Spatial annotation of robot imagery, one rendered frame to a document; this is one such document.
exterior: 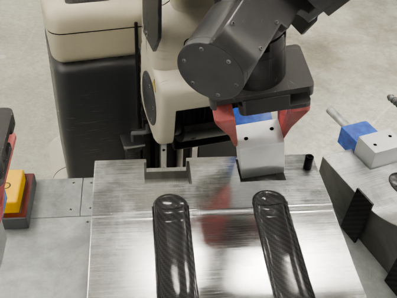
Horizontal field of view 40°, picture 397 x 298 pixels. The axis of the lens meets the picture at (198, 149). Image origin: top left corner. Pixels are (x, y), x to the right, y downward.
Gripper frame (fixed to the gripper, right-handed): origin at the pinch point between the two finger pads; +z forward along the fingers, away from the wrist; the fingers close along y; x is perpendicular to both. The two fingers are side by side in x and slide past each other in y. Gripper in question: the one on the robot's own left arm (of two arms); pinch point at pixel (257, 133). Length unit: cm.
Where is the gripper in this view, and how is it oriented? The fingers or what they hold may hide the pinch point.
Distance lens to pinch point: 61.2
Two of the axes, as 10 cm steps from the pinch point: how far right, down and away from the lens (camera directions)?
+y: 9.9, -1.6, 0.0
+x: -1.2, -7.4, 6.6
